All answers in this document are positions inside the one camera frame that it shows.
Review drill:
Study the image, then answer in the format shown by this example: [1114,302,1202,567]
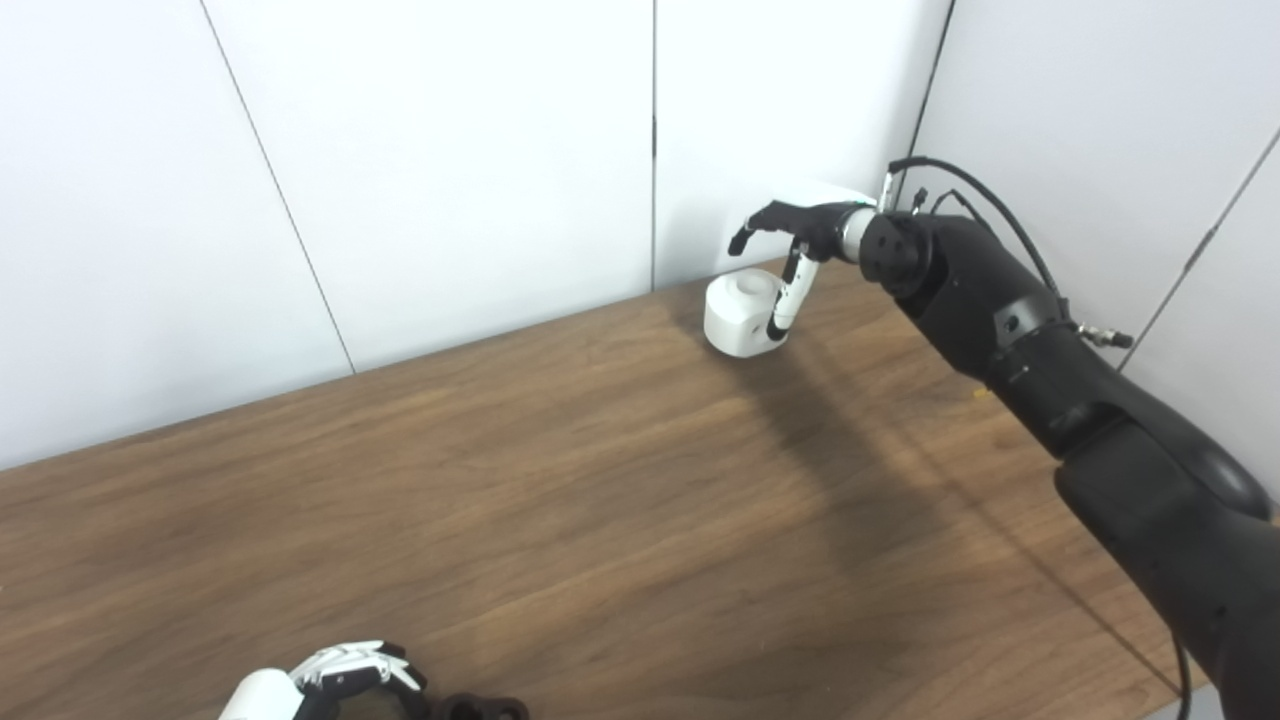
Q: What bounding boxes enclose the round white plastic piece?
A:
[703,267,791,358]

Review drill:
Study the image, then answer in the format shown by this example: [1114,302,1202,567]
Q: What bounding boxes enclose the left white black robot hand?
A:
[218,640,436,720]

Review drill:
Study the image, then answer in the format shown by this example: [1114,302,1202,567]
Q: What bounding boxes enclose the thin braided arm cable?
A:
[910,188,1136,349]

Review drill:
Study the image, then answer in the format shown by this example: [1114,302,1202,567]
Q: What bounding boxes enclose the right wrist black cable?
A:
[880,155,1066,301]

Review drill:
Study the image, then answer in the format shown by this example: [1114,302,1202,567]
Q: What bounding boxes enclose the black flanged holder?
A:
[430,693,531,720]

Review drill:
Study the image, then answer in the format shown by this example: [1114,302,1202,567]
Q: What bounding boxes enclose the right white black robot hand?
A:
[728,185,881,343]

